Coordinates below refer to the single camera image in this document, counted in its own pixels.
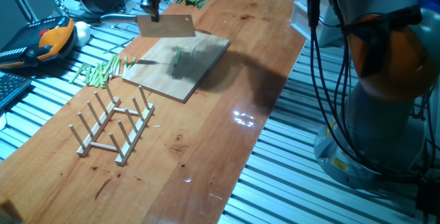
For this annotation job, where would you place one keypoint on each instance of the white plastic drawer box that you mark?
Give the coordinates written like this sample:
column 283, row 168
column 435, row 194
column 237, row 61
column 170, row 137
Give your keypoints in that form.
column 302, row 7

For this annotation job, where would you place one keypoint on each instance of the green garlic stalk piece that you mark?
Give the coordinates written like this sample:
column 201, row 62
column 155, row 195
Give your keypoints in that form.
column 177, row 58

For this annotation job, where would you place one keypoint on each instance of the black orange teach pendant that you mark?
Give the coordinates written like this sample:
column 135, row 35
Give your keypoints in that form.
column 51, row 42

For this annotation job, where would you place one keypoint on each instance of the blue plastic bag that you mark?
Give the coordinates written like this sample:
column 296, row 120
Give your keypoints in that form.
column 429, row 0

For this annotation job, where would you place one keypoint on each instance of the wooden peg dish rack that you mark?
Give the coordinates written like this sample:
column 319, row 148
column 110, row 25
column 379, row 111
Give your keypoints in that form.
column 132, row 139

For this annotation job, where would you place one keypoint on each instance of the steel cleaver knife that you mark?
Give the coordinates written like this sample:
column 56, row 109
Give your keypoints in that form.
column 172, row 26

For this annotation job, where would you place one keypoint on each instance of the black computer keyboard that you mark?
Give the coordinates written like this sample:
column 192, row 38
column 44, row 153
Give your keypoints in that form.
column 10, row 86

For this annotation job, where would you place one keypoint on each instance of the large reddish wooden board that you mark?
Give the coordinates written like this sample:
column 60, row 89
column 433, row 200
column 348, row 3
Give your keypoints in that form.
column 137, row 182

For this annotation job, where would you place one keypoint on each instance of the pile of cut garlic stalks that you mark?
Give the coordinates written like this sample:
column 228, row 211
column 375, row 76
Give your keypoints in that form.
column 98, row 76

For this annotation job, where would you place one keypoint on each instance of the thin grey stick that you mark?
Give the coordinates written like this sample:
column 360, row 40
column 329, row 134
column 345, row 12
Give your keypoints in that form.
column 118, row 45

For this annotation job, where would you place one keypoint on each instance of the grey metal tripod legs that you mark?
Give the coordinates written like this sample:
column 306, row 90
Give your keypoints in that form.
column 20, row 0

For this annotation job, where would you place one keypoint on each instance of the white egg-shaped object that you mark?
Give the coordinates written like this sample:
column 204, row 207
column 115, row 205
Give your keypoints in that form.
column 83, row 33

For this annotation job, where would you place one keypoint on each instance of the light wooden cutting board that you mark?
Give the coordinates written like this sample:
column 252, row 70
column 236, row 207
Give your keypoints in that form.
column 161, row 76

